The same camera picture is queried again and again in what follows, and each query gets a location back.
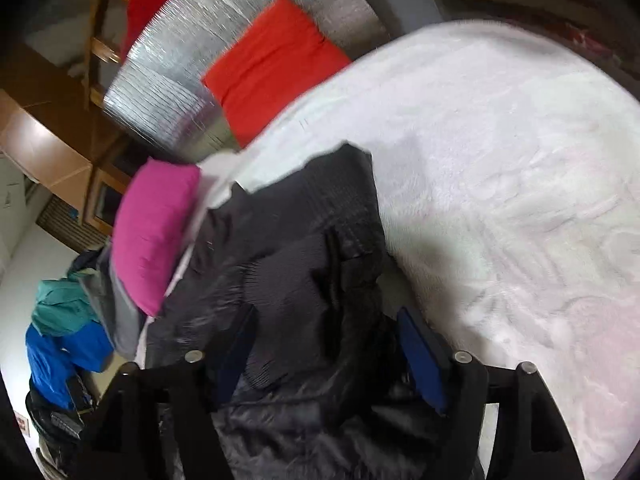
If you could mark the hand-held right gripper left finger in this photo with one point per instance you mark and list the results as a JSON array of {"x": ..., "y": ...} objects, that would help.
[{"x": 234, "y": 360}]

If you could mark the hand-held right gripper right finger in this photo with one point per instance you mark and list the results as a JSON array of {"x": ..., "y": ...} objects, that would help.
[{"x": 422, "y": 360}]

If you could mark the black puffer jacket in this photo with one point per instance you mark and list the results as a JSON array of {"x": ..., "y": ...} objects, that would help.
[{"x": 300, "y": 280}]

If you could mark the grey cloth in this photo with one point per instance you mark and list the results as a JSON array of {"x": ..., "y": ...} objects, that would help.
[{"x": 117, "y": 310}]

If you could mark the magenta pillow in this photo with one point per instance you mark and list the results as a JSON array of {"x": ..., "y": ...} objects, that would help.
[{"x": 150, "y": 235}]

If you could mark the blue and teal jacket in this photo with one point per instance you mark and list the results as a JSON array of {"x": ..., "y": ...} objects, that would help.
[{"x": 62, "y": 340}]

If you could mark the white floral blanket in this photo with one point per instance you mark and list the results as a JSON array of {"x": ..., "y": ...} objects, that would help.
[{"x": 500, "y": 200}]

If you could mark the wooden cabinet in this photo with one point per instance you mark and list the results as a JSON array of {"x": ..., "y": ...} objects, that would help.
[{"x": 50, "y": 155}]

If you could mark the orange-red pillow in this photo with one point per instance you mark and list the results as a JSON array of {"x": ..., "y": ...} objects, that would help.
[{"x": 272, "y": 67}]

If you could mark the silver foil insulation mat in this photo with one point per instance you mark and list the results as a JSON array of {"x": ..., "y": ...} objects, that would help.
[{"x": 200, "y": 60}]

